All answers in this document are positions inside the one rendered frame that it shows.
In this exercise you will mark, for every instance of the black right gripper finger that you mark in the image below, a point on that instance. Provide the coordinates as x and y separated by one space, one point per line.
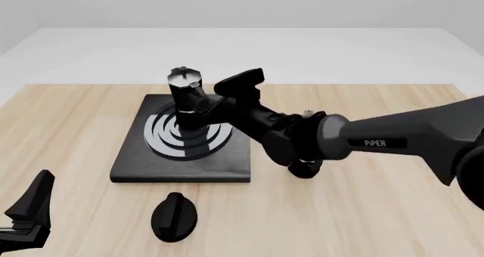
216 104

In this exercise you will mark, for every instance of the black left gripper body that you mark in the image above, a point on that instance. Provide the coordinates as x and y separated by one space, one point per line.
22 237

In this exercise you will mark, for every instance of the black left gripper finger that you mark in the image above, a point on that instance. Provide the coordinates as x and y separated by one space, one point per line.
36 197

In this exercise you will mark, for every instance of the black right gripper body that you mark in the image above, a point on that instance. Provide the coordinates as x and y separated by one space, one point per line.
245 113

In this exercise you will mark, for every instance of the black and silver moka pot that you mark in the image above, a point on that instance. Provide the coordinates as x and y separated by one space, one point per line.
185 98

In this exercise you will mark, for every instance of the grey and black right robot arm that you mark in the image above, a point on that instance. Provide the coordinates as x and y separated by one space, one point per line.
382 132

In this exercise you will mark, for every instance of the flat black stove plate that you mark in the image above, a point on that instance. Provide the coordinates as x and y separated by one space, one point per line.
143 166

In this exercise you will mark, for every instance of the round black stove knob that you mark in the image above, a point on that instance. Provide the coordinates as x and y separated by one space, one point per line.
173 218

